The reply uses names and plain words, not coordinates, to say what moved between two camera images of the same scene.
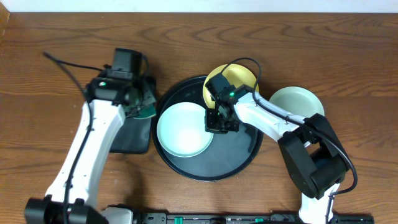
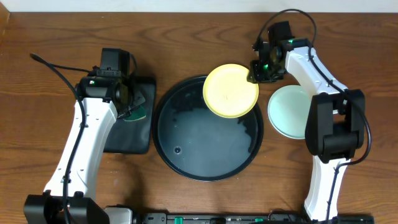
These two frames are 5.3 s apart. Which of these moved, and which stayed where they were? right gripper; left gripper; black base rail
Moved: left gripper; right gripper
Stayed: black base rail
